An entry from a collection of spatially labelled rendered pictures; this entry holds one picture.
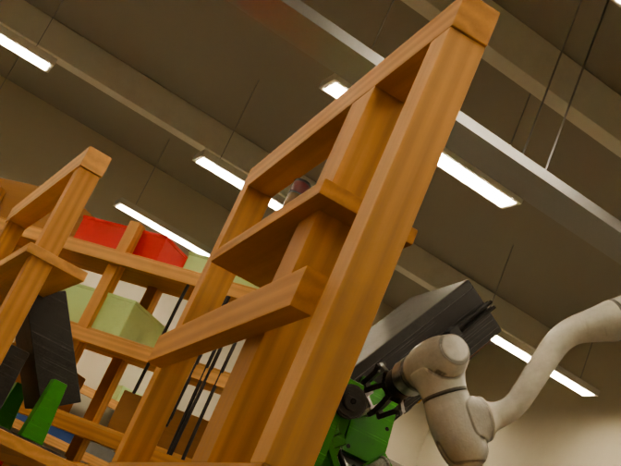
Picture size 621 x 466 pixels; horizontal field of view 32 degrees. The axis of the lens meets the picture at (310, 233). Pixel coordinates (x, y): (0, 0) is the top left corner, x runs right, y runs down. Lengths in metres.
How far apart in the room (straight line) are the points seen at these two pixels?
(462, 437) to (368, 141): 0.73
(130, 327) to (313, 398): 3.97
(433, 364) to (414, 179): 0.43
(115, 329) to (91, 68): 4.57
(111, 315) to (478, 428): 3.80
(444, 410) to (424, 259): 8.82
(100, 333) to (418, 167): 3.85
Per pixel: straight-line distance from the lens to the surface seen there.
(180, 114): 10.20
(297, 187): 2.95
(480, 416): 2.35
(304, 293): 2.09
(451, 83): 2.23
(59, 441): 11.08
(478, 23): 2.31
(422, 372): 2.35
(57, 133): 12.01
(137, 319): 5.93
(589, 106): 7.31
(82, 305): 6.03
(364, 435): 2.69
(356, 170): 2.52
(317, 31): 5.32
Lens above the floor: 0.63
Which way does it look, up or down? 19 degrees up
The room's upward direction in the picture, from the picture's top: 24 degrees clockwise
